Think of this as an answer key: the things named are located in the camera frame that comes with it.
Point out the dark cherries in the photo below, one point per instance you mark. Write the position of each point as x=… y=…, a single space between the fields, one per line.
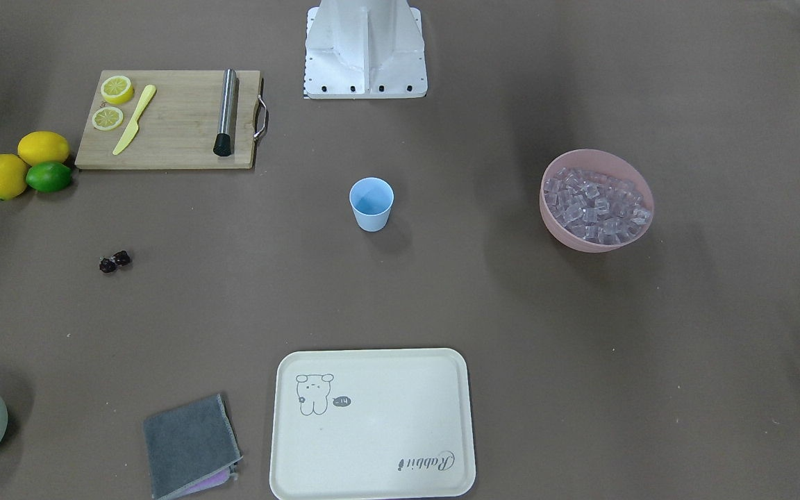
x=114 y=262

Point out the light blue plastic cup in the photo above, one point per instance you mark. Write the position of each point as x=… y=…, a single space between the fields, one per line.
x=371 y=200

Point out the pile of ice cubes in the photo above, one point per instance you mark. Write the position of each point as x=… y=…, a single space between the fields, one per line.
x=596 y=208

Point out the cream rabbit serving tray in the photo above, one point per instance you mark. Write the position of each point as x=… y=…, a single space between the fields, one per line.
x=372 y=424

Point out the pink bowl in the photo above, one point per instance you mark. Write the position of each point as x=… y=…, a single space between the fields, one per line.
x=600 y=162

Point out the steel muddler black tip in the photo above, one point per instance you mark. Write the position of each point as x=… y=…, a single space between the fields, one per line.
x=224 y=139

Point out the bamboo cutting board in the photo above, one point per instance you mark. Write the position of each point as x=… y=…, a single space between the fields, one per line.
x=179 y=126

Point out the grey folded cloth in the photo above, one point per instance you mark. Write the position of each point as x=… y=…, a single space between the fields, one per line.
x=190 y=448

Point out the yellow plastic knife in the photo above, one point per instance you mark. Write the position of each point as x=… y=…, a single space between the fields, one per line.
x=133 y=125

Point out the lemon half lower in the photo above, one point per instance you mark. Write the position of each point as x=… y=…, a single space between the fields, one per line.
x=107 y=118

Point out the lemon half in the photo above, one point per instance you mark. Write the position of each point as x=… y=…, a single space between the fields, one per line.
x=107 y=118
x=117 y=90

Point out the lemon half upper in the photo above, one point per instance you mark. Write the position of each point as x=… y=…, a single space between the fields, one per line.
x=117 y=90

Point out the green lime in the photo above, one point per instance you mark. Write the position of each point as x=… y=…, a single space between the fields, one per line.
x=49 y=176

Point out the yellow lemon upper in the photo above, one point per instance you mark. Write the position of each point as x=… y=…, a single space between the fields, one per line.
x=43 y=146

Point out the yellow lemon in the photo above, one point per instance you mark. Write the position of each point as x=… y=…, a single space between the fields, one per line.
x=12 y=176
x=43 y=146

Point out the yellow lemon lower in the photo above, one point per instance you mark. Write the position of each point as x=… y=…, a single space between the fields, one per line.
x=12 y=176

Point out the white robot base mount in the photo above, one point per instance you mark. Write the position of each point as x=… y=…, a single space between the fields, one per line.
x=364 y=50

